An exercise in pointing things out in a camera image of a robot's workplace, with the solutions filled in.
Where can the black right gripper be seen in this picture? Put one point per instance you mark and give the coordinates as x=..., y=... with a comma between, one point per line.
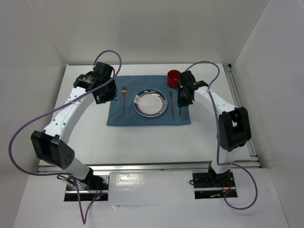
x=181, y=102

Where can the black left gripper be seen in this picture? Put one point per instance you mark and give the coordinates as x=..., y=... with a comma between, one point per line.
x=113, y=94

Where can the copper fork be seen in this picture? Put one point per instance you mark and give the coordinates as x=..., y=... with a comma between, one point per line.
x=124, y=91

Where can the copper knife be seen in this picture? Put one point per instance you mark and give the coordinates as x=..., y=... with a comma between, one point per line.
x=172, y=106

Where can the red mug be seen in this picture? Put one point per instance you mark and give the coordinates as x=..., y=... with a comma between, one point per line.
x=173, y=78

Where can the blue cloth placemat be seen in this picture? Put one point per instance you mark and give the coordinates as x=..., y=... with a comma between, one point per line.
x=134, y=85

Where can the white plate with green rim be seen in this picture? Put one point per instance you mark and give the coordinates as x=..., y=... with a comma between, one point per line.
x=150, y=103

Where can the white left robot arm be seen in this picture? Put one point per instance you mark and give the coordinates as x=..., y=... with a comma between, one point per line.
x=51, y=144

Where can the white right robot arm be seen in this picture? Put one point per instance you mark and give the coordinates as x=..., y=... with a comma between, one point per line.
x=233, y=127

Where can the aluminium table edge rail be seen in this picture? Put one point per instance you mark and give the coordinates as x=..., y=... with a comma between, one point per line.
x=145, y=167

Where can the aluminium right side rail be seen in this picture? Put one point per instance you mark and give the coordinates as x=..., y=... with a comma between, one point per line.
x=236, y=98

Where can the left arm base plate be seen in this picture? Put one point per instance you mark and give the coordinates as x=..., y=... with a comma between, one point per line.
x=98, y=191

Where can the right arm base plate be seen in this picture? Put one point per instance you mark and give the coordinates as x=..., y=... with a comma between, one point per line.
x=206, y=189

